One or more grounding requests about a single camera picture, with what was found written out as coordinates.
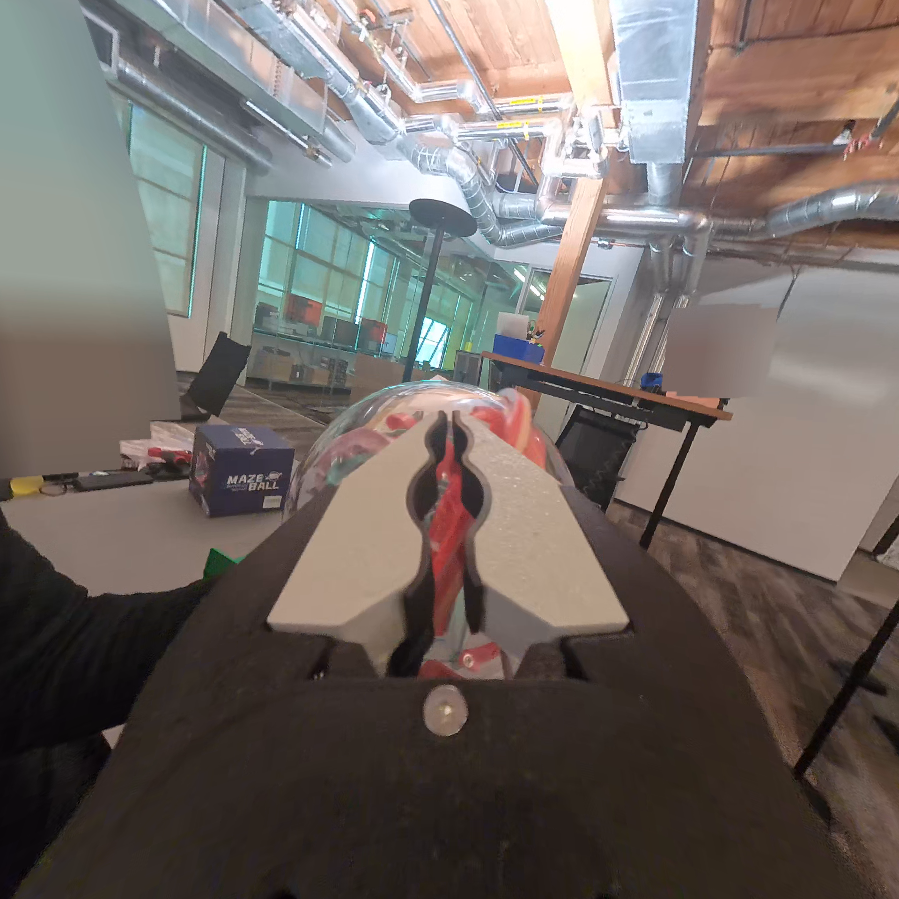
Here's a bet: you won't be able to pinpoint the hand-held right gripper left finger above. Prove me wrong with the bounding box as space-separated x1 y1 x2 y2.
266 411 448 679

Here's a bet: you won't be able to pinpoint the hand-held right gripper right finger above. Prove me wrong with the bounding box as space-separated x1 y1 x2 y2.
452 411 632 677

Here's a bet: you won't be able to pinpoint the clear maze ball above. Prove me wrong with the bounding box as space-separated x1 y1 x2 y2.
281 375 570 684

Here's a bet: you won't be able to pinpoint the person's left forearm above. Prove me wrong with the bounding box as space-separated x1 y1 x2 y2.
0 508 220 757

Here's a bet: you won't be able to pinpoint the black mesh chair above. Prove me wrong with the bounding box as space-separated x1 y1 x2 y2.
554 405 638 511

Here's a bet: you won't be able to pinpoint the dark blue toy box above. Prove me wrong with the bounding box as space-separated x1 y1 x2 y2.
187 423 296 520

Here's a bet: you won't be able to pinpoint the wooden desk with black legs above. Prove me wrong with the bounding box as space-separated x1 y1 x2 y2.
480 350 733 550

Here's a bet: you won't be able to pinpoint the blue storage bin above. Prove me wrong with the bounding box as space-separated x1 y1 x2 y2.
492 333 546 365

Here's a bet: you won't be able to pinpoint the open black laptop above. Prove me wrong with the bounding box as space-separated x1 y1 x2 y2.
178 331 253 424

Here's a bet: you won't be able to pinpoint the flat black device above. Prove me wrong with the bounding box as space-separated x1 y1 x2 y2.
73 470 155 492

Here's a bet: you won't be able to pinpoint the black stand leg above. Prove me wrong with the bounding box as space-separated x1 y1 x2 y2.
792 516 899 778

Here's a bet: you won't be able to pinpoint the black floor lamp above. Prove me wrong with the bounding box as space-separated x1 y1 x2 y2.
403 198 480 384

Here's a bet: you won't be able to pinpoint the silver round ventilation ducts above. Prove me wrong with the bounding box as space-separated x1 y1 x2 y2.
105 0 899 248

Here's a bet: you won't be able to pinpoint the person's dark clothing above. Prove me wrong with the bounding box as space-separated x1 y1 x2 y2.
0 737 115 887

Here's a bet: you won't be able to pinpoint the wooden post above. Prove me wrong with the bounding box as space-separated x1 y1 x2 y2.
523 174 610 413

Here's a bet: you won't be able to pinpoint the rectangular metal air duct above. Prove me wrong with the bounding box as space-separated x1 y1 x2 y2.
608 0 705 167

